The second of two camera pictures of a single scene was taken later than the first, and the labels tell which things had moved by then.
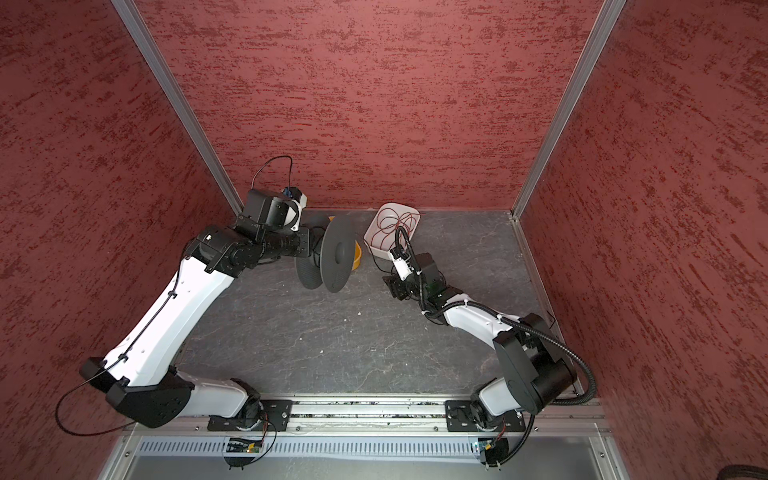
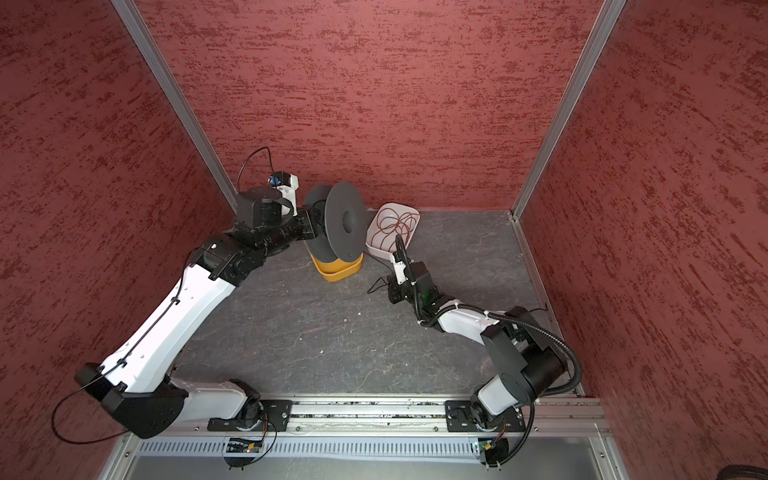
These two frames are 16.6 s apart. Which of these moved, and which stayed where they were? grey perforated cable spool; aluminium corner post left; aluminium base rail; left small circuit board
Moved: grey perforated cable spool
Stayed: left small circuit board; aluminium base rail; aluminium corner post left
